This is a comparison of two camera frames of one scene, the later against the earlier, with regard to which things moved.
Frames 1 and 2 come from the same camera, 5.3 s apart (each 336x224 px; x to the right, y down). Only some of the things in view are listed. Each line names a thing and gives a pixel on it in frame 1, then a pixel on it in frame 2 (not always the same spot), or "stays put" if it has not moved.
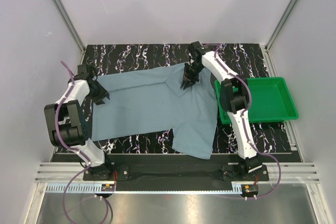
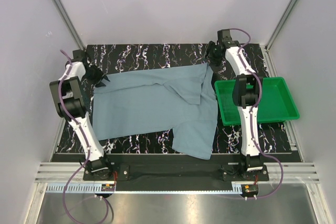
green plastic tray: x=271 y=101 stays put
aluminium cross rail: x=65 y=172 stays put
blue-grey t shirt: x=151 y=99 stays put
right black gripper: x=188 y=77 → x=210 y=46
